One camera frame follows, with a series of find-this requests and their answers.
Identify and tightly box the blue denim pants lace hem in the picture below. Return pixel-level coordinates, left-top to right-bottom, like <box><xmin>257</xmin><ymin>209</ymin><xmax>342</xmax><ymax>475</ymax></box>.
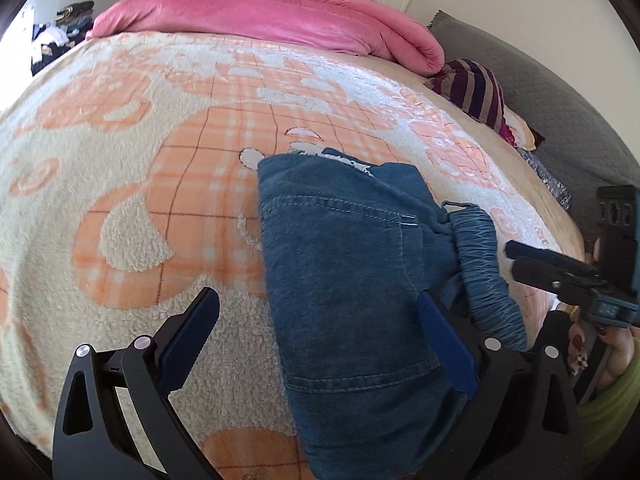
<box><xmin>257</xmin><ymin>149</ymin><xmax>528</xmax><ymax>479</ymax></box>

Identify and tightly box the green right sleeve forearm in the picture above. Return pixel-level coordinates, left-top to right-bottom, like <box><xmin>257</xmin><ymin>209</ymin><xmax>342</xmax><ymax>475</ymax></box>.
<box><xmin>577</xmin><ymin>338</ymin><xmax>640</xmax><ymax>468</ymax></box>

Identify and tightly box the person's right hand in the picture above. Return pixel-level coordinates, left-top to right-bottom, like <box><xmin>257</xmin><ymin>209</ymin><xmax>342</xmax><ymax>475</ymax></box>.
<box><xmin>566</xmin><ymin>303</ymin><xmax>639</xmax><ymax>391</ymax></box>

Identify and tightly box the beige bed sheet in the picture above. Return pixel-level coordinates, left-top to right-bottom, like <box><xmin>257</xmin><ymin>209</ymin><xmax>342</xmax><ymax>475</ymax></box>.
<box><xmin>348</xmin><ymin>58</ymin><xmax>586</xmax><ymax>260</ymax></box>

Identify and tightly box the grey quilted headboard cushion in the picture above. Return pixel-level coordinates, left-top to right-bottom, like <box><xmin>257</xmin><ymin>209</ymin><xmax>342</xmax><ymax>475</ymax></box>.
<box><xmin>430</xmin><ymin>11</ymin><xmax>639</xmax><ymax>249</ymax></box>

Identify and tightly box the striped purple garment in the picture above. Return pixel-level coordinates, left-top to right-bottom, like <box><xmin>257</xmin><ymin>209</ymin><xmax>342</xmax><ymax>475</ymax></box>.
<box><xmin>425</xmin><ymin>58</ymin><xmax>544</xmax><ymax>152</ymax></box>

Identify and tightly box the orange white fleece blanket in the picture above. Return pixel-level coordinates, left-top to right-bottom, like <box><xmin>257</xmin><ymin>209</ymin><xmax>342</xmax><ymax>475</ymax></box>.
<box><xmin>0</xmin><ymin>29</ymin><xmax>586</xmax><ymax>480</ymax></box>

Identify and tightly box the pink comforter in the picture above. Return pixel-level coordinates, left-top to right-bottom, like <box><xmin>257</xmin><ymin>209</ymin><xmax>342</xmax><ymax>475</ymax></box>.
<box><xmin>88</xmin><ymin>0</ymin><xmax>445</xmax><ymax>77</ymax></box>

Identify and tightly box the dark clothes pile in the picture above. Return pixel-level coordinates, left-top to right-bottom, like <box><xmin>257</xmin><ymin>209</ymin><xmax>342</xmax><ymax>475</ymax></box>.
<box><xmin>30</xmin><ymin>0</ymin><xmax>94</xmax><ymax>76</ymax></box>

